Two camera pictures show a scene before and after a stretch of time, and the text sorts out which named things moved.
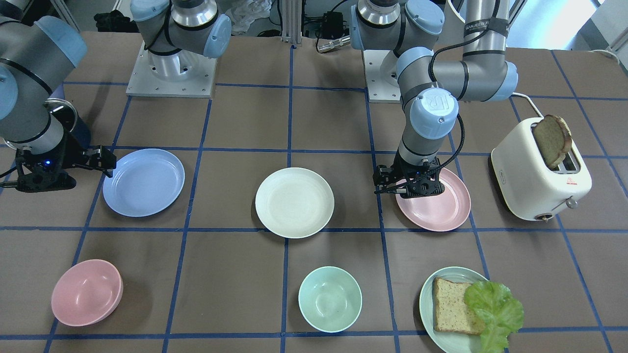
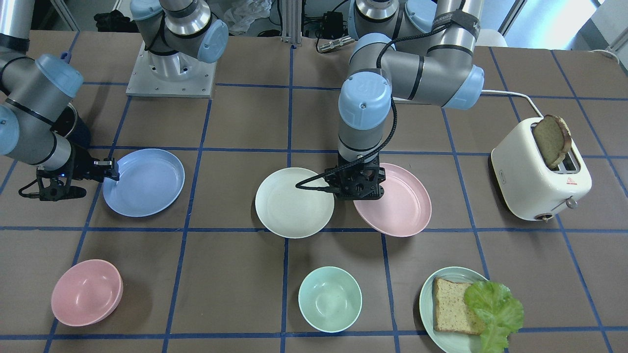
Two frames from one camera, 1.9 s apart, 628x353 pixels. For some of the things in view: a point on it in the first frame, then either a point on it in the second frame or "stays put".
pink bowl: x=87 y=293 stays put
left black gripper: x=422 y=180 -> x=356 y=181
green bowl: x=330 y=299 stays put
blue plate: x=144 y=182 stays put
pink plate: x=440 y=212 -> x=405 y=207
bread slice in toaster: x=553 y=137 stays put
